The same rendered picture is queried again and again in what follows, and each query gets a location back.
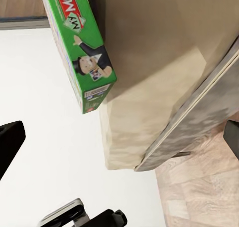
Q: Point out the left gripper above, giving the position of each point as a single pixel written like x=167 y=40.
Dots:
x=108 y=218

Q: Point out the bed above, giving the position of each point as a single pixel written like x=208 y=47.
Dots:
x=177 y=69

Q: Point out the board game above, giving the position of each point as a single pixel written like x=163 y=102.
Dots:
x=82 y=51

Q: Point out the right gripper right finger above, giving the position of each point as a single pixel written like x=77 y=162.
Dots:
x=231 y=136

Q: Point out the fixed window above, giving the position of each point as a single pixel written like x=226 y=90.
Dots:
x=23 y=14

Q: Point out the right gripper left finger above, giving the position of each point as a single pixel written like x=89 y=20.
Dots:
x=12 y=136

